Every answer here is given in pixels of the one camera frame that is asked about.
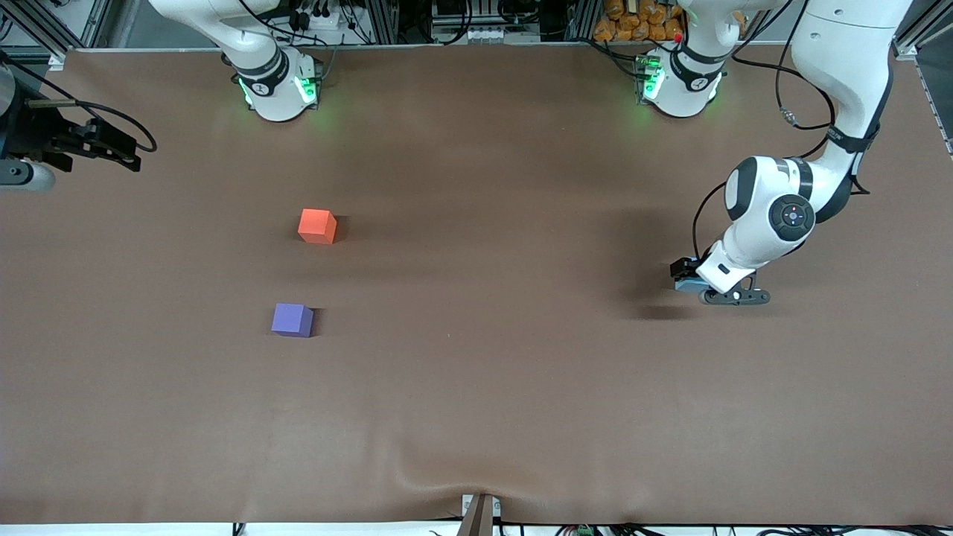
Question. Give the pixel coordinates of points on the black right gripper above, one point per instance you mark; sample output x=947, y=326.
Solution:
x=39, y=134

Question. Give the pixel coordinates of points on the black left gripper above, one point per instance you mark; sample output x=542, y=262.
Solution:
x=683, y=268

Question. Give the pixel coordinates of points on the light blue foam block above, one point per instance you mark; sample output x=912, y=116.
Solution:
x=689, y=285

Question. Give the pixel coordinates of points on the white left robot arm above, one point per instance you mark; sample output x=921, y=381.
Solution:
x=752, y=216

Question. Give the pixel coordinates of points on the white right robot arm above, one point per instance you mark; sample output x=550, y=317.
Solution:
x=275, y=97

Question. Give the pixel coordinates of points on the orange foam block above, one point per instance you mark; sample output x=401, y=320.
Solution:
x=316, y=225

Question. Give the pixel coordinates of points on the purple foam block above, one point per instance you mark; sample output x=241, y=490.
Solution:
x=290, y=320

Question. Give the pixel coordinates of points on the brown table mat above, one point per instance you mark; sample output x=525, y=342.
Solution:
x=521, y=372

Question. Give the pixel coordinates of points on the orange packets pile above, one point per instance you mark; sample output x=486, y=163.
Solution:
x=640, y=21

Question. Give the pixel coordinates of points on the white power strip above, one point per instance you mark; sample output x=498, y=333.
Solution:
x=335, y=21

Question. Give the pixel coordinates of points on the green plug connector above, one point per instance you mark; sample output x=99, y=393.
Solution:
x=584, y=531

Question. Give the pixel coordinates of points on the white terminal strip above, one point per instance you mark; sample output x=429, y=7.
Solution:
x=484, y=34

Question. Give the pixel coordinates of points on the aluminium frame corner bracket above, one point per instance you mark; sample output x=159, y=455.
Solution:
x=903, y=49
x=56, y=61

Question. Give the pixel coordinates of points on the aluminium frame post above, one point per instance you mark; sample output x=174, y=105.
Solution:
x=381, y=22

